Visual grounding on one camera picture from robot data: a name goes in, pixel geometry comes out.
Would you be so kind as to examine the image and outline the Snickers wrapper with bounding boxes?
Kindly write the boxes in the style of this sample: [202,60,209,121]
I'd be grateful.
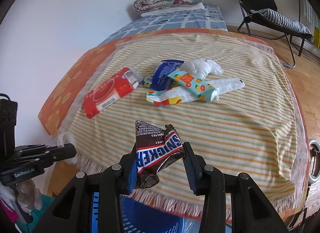
[135,120,185,189]

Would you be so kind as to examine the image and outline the dark blue snack wrapper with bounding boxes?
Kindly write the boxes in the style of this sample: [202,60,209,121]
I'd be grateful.
[142,59,184,91]

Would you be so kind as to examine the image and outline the white tissue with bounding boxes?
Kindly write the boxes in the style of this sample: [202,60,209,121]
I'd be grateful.
[180,58,223,79]

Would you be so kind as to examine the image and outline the orange floral bedspread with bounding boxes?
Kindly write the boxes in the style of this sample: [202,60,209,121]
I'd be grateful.
[37,28,311,220]

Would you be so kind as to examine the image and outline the blue plastic basket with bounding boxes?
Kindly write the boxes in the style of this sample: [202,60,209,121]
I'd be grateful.
[91,191,190,233]

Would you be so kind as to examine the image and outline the red tissue pack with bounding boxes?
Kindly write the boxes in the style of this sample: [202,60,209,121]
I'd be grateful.
[82,67,142,119]

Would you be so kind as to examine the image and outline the striped yellow towel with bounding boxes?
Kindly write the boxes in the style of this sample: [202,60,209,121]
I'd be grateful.
[56,33,309,217]

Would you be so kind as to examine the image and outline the white flat wrapper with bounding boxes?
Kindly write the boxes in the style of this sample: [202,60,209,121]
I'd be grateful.
[208,78,245,95]

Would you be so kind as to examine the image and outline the teal orange-print tube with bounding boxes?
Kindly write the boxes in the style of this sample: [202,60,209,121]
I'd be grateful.
[167,68,219,102]

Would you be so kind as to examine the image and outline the colourful white wrapper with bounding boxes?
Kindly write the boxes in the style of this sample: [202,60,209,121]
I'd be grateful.
[146,86,199,106]

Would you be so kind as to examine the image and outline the striped cushion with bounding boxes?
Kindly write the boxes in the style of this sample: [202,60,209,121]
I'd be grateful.
[250,9,311,35]

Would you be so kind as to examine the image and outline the blue checked bed sheet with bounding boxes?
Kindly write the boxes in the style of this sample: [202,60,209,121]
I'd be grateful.
[102,6,227,44]

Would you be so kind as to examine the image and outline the black folding chair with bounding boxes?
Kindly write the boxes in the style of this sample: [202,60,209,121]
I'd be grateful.
[237,0,312,69]

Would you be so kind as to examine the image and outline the white round ring object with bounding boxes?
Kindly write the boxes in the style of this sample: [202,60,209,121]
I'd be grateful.
[309,139,319,185]

